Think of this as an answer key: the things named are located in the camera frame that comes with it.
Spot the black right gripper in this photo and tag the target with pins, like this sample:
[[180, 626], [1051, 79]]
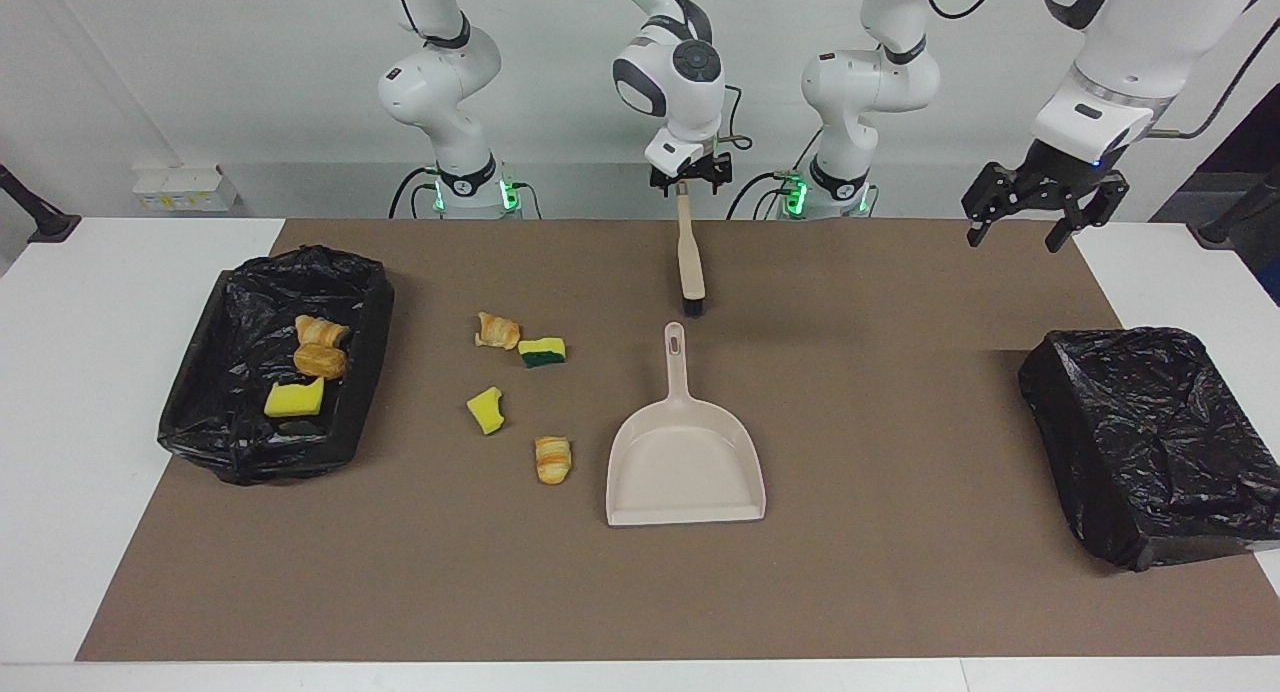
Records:
[[700, 168]]

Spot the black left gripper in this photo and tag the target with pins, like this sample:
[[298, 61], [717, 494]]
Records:
[[1060, 177]]

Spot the yellow green sponge piece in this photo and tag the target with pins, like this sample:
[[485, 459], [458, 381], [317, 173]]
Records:
[[541, 352]]

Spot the curled croissant piece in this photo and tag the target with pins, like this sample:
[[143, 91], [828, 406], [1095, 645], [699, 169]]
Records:
[[497, 331]]

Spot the beige plastic dustpan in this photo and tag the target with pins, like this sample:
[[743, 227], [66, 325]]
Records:
[[685, 462]]

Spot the small yellow sponge piece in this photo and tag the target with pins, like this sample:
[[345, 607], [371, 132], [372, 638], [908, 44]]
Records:
[[486, 412]]

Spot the short stubby croissant piece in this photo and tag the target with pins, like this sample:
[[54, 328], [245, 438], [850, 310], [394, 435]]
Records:
[[552, 460]]

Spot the long flaky croissant piece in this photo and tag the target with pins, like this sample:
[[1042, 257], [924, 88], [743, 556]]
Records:
[[320, 330]]

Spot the brown bread roll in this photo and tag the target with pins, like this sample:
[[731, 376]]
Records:
[[320, 362]]

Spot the large yellow sponge piece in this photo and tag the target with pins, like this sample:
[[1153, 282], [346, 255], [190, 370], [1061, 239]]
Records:
[[293, 400]]

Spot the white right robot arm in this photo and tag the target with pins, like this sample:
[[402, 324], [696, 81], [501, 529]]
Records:
[[440, 72]]

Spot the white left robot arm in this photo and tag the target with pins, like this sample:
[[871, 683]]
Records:
[[870, 82]]

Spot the empty black bag-lined bin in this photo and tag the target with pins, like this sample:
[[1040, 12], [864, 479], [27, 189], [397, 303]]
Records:
[[1140, 432]]

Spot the black bag-lined trash bin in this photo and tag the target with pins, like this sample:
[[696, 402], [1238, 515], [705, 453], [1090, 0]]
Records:
[[240, 322]]

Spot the brown paper table mat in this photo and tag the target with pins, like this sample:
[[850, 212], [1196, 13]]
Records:
[[850, 572]]

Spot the white wall socket box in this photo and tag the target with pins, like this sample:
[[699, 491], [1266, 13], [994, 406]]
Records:
[[185, 189]]

